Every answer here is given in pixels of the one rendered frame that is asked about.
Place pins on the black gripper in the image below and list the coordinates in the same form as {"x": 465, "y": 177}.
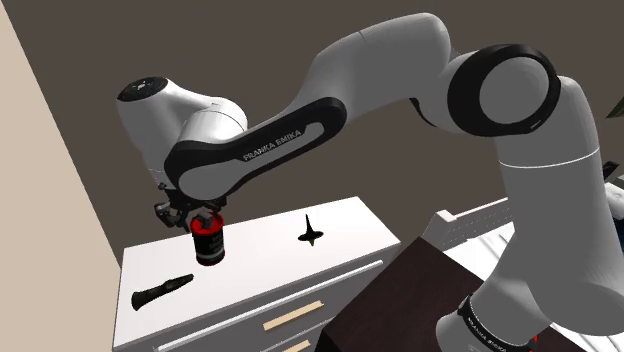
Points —
{"x": 174, "y": 210}

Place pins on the red and black can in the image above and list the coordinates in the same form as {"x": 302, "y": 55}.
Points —
{"x": 209, "y": 246}

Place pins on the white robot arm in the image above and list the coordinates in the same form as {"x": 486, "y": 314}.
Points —
{"x": 536, "y": 204}

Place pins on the black tapered horn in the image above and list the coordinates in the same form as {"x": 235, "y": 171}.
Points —
{"x": 158, "y": 291}

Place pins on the white chest of drawers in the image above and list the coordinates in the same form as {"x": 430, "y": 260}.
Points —
{"x": 273, "y": 263}

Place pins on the black spinning top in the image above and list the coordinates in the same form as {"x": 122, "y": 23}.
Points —
{"x": 309, "y": 236}

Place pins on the dark brown robot stand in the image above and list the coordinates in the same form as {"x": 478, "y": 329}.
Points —
{"x": 414, "y": 292}

